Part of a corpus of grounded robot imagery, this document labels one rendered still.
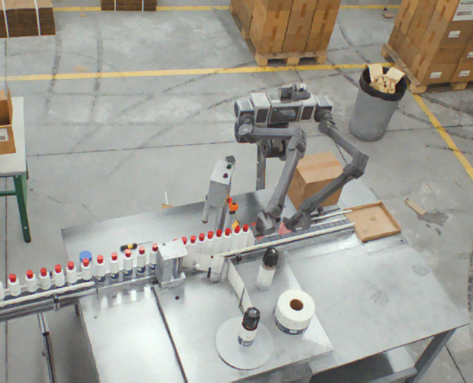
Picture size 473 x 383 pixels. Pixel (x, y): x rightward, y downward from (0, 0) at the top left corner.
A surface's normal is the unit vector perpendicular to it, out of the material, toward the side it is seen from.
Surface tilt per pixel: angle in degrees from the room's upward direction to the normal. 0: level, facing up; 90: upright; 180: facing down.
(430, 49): 90
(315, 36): 88
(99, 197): 0
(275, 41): 90
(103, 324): 0
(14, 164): 0
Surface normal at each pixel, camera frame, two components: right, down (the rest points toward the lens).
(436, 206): 0.14, -0.70
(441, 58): 0.28, 0.73
